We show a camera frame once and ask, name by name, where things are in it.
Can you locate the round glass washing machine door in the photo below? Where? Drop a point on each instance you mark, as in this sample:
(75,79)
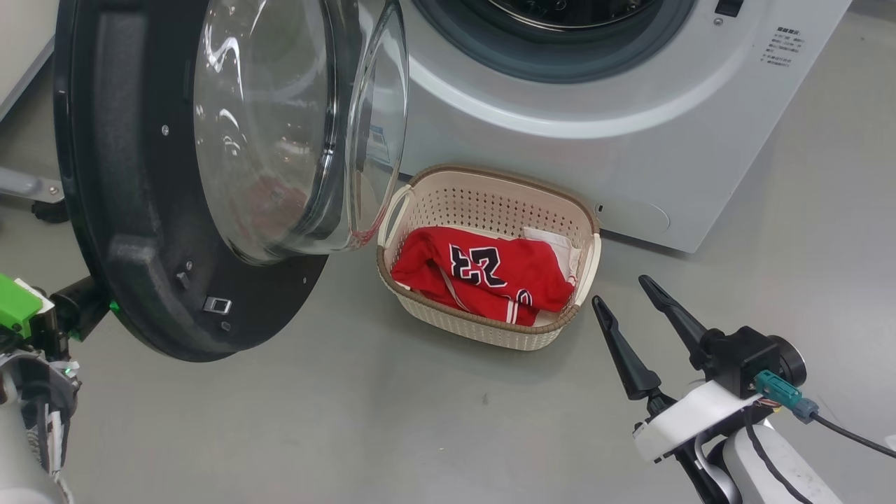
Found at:
(126,210)

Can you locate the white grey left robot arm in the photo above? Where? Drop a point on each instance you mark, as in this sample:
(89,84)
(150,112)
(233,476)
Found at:
(35,434)

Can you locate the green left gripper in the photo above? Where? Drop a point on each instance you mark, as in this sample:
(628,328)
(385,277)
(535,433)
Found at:
(17,308)

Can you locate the grey rubber door gasket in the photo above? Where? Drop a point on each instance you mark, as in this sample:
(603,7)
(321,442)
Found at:
(455,35)

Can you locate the red basketball jersey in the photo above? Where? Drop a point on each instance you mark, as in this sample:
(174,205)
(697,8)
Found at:
(490,280)

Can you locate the white partition panel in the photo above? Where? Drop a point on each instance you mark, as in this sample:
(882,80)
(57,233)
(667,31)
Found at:
(21,42)

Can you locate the white front-load washing machine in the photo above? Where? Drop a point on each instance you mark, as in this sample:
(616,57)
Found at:
(630,154)

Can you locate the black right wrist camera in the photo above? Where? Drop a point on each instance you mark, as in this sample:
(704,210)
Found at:
(742,357)

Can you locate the perforated steel washer drum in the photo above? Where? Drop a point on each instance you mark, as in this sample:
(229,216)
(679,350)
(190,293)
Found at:
(560,10)

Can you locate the cream perforated laundry basket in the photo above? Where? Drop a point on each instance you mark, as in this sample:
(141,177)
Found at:
(490,203)

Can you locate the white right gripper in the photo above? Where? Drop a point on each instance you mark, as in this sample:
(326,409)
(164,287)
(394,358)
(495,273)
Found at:
(693,416)

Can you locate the round white filter cover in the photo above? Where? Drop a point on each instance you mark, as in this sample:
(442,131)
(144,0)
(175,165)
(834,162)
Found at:
(633,215)

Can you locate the black caster wheel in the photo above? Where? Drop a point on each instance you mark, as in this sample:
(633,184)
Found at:
(50,211)

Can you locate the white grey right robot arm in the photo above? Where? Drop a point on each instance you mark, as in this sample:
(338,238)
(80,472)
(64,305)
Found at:
(742,479)

